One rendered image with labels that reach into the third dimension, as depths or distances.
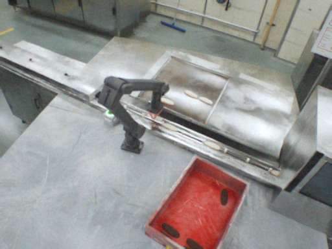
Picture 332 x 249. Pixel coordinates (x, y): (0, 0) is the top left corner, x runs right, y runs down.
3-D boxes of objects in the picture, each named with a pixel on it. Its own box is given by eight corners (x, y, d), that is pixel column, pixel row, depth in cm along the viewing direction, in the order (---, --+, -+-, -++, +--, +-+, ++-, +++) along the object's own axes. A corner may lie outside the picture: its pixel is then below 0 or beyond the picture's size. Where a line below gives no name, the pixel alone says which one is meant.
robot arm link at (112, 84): (89, 98, 94) (107, 108, 91) (108, 72, 97) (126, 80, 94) (126, 132, 136) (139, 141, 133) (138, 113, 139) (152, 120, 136)
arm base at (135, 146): (120, 148, 137) (139, 154, 136) (119, 139, 131) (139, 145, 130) (125, 138, 143) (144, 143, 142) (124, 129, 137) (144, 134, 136)
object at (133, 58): (71, 172, 214) (47, 105, 156) (117, 97, 296) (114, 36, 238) (263, 223, 197) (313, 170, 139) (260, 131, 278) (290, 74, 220)
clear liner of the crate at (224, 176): (141, 233, 103) (141, 225, 96) (192, 163, 134) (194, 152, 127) (206, 276, 93) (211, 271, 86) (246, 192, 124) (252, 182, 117)
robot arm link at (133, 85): (102, 87, 99) (121, 96, 95) (105, 74, 97) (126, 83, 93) (150, 85, 137) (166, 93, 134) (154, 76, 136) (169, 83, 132)
